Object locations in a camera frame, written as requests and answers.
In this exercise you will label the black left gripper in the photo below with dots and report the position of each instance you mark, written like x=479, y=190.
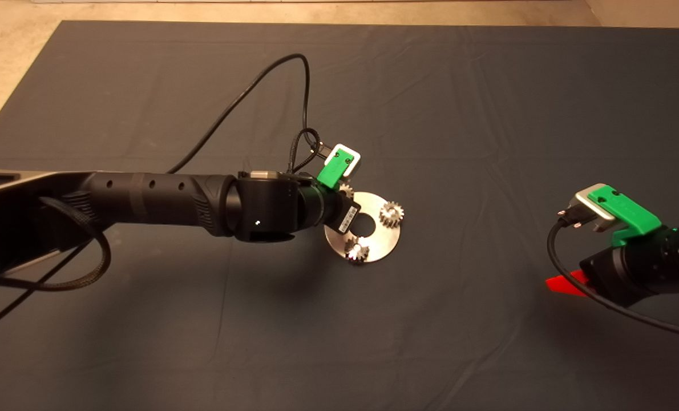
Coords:
x=336, y=208

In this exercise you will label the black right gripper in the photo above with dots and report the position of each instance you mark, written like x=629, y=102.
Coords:
x=636, y=271

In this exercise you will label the steel planetary gear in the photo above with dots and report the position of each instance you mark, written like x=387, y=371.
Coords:
x=356, y=250
x=347, y=189
x=391, y=214

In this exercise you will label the round metal carrier plate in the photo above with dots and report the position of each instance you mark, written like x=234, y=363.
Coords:
x=379, y=240

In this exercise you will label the dark grey table cloth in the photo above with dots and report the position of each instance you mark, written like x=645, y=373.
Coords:
x=488, y=114

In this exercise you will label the green left camera mount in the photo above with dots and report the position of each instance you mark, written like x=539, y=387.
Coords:
x=334, y=170

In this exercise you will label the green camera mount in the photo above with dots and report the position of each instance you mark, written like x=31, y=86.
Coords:
x=625, y=214
x=334, y=170

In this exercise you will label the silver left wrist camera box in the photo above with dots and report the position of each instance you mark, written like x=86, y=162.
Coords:
x=355, y=161

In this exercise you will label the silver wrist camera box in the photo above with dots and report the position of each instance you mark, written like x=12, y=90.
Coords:
x=587, y=208
x=355, y=161

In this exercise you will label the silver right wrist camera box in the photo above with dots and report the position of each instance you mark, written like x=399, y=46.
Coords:
x=587, y=208

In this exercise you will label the green right camera mount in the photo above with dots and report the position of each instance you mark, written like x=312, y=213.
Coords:
x=625, y=214

